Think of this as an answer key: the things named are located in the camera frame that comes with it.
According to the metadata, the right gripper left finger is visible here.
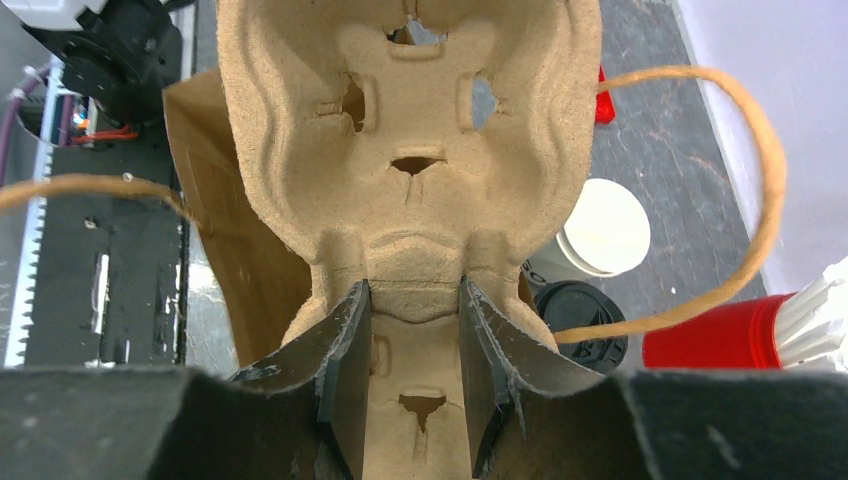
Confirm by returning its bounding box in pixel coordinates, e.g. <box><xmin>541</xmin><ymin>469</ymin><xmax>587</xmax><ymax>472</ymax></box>
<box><xmin>1</xmin><ymin>280</ymin><xmax>371</xmax><ymax>479</ymax></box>

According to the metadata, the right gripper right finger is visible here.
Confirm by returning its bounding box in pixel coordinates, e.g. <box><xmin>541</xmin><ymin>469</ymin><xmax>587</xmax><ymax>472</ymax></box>
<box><xmin>459</xmin><ymin>279</ymin><xmax>847</xmax><ymax>479</ymax></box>

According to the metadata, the black coffee cup lid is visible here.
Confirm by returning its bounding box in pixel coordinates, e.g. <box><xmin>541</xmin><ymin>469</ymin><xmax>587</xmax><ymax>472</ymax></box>
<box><xmin>534</xmin><ymin>281</ymin><xmax>628</xmax><ymax>374</ymax></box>

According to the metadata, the green and brown paper bag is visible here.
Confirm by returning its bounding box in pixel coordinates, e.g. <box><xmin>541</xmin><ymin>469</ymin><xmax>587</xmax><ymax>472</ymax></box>
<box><xmin>0</xmin><ymin>64</ymin><xmax>790</xmax><ymax>369</ymax></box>

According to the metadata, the single brown pulp cup carrier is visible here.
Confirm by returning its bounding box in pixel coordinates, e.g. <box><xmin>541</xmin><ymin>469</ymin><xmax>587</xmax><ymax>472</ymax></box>
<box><xmin>217</xmin><ymin>1</ymin><xmax>601</xmax><ymax>479</ymax></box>

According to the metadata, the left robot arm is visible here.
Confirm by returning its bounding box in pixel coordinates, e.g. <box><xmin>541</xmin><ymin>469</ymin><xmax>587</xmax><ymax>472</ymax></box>
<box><xmin>4</xmin><ymin>0</ymin><xmax>188</xmax><ymax>124</ymax></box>

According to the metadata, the stack of paper cups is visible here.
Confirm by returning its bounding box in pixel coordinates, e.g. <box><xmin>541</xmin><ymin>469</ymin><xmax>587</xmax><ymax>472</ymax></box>
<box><xmin>522</xmin><ymin>178</ymin><xmax>651</xmax><ymax>286</ymax></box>

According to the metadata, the red straw holder cup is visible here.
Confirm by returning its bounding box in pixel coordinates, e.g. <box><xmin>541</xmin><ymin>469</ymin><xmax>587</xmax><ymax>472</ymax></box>
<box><xmin>642</xmin><ymin>294</ymin><xmax>791</xmax><ymax>370</ymax></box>

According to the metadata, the bundle of white straws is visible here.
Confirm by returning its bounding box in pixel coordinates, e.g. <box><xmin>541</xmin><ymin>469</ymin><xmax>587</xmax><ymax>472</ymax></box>
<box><xmin>775</xmin><ymin>259</ymin><xmax>847</xmax><ymax>374</ymax></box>

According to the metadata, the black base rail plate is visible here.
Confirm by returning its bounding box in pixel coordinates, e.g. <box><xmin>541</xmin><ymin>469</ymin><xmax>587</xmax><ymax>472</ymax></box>
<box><xmin>3</xmin><ymin>92</ymin><xmax>193</xmax><ymax>369</ymax></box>

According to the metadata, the red plastic bracket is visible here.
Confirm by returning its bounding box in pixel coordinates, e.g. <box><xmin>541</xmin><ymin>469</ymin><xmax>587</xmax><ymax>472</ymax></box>
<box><xmin>595</xmin><ymin>91</ymin><xmax>616</xmax><ymax>125</ymax></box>

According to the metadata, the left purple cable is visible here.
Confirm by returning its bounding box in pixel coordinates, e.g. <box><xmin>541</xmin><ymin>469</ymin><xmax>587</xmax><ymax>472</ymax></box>
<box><xmin>0</xmin><ymin>66</ymin><xmax>51</xmax><ymax>190</ymax></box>

